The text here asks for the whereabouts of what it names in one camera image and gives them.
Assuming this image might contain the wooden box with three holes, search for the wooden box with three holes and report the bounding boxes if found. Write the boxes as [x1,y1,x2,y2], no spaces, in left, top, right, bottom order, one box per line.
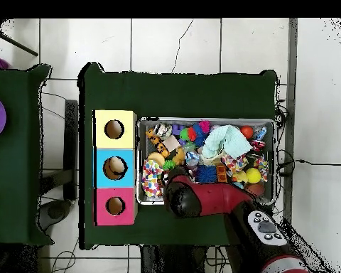
[92,109,139,228]

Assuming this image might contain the foam burger toy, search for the foam burger toy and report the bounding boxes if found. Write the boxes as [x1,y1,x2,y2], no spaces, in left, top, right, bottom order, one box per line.
[146,151,166,167]

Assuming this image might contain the multicolour fuzzy caterpillar toy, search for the multicolour fuzzy caterpillar toy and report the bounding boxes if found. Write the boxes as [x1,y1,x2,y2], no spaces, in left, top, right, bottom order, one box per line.
[179,120,212,146]

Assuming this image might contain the white multicolour dotted cloth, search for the white multicolour dotted cloth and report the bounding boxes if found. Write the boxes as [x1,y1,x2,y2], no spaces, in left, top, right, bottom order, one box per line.
[141,159,165,198]

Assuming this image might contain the blue spiky ball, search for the blue spiky ball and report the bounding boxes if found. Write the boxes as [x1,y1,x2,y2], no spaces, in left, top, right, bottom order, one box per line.
[195,164,218,183]

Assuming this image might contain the dark green tablecloth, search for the dark green tablecloth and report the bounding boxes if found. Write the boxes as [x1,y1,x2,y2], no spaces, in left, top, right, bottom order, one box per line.
[77,61,279,251]
[0,63,54,247]

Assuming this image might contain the mint green cloth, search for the mint green cloth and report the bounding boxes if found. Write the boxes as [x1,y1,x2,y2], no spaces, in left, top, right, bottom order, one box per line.
[201,124,253,159]

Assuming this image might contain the orange ball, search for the orange ball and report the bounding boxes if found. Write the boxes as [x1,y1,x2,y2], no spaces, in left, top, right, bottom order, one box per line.
[239,125,254,140]

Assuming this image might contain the yellow ball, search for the yellow ball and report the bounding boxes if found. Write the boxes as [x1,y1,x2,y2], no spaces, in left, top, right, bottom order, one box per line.
[245,167,263,184]

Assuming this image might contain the grey rounded floor object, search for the grey rounded floor object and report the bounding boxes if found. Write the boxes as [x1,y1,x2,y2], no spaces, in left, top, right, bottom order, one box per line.
[38,198,72,231]

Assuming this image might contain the black tripod leg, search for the black tripod leg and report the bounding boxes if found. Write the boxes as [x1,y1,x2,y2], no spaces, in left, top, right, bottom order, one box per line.
[0,28,39,57]

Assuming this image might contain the silver wire mesh bin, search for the silver wire mesh bin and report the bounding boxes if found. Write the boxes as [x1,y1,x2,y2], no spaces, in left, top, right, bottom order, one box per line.
[135,116,277,207]

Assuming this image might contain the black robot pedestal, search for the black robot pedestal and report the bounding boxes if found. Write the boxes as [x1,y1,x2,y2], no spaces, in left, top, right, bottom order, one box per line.
[140,245,209,273]

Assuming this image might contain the black cable with plug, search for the black cable with plug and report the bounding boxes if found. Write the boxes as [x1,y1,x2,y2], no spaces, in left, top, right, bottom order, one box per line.
[276,149,341,177]

